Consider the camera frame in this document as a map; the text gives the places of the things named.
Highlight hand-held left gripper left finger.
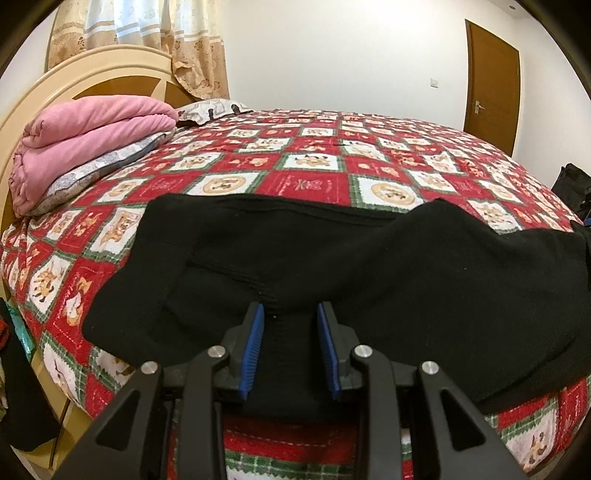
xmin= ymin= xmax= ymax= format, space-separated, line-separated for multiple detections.
xmin=55 ymin=302 xmax=266 ymax=480

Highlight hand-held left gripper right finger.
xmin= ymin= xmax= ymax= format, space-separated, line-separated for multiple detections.
xmin=316 ymin=301 xmax=527 ymax=480

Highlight black pants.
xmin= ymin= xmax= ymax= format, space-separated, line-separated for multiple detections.
xmin=82 ymin=194 xmax=591 ymax=418

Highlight red printed checked bedspread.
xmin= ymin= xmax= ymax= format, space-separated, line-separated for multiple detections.
xmin=0 ymin=108 xmax=583 ymax=480

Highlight teal cloth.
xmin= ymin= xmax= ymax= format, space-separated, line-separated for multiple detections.
xmin=4 ymin=300 xmax=35 ymax=361

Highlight dark cloth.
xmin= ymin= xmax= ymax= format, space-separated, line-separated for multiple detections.
xmin=0 ymin=323 xmax=61 ymax=450

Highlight grey floral pillow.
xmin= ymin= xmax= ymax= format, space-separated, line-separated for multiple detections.
xmin=28 ymin=129 xmax=176 ymax=215

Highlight white patterned pillow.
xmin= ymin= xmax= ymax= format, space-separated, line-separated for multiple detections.
xmin=174 ymin=98 xmax=254 ymax=126

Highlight folded pink blanket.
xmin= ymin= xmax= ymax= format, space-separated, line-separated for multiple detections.
xmin=10 ymin=95 xmax=178 ymax=217

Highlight black bag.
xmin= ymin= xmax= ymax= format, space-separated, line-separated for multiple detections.
xmin=551 ymin=163 xmax=591 ymax=227

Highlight beige floral curtain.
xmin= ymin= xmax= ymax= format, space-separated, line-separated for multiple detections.
xmin=48 ymin=0 xmax=230 ymax=100

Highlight cream wooden headboard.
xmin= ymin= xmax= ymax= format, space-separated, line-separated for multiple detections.
xmin=0 ymin=44 xmax=195 ymax=467

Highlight brown wooden door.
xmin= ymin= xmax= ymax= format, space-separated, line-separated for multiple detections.
xmin=463 ymin=19 xmax=522 ymax=155

